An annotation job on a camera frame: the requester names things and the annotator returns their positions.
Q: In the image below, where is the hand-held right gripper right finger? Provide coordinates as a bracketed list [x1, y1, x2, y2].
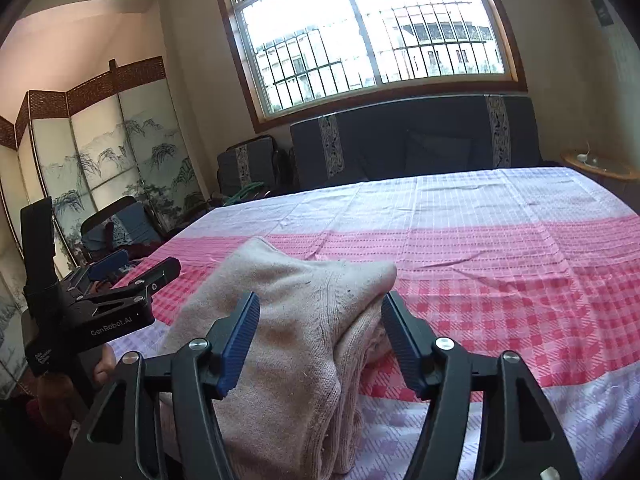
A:
[381, 290, 573, 480]

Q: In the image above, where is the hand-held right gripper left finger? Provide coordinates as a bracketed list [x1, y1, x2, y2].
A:
[60, 291, 261, 480]

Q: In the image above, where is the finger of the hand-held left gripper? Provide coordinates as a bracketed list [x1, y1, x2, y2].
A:
[65, 248, 128, 291]
[80, 256, 182, 310]

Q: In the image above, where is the beige knitted sweater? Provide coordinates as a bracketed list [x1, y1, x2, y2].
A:
[157, 236, 398, 480]

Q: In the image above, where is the pile of dark clothes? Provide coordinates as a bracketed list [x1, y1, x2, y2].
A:
[127, 242, 163, 263]

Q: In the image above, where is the person's left hand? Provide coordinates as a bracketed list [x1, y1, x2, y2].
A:
[37, 342, 121, 411]

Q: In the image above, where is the painted folding screen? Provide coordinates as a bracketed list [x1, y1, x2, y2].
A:
[0, 57, 206, 386]

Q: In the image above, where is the pink checked bedsheet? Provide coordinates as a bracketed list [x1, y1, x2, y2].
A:
[107, 165, 640, 480]

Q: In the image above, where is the green cloth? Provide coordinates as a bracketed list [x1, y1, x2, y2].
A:
[222, 182, 267, 206]

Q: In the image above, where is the dark blue armchair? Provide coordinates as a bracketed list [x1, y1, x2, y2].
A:
[216, 135, 288, 206]

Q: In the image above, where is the dark blue sofa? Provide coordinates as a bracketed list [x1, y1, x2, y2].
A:
[289, 94, 543, 192]

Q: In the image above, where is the round wooden side table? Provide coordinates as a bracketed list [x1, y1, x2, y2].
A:
[560, 150, 640, 182]

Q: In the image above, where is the barred window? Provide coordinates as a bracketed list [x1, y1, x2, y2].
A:
[212, 0, 530, 133]

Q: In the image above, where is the white charger cable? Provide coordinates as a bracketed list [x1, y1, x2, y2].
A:
[575, 142, 601, 166]

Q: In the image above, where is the dark wall panel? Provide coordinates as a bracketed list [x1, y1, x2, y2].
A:
[591, 0, 615, 28]

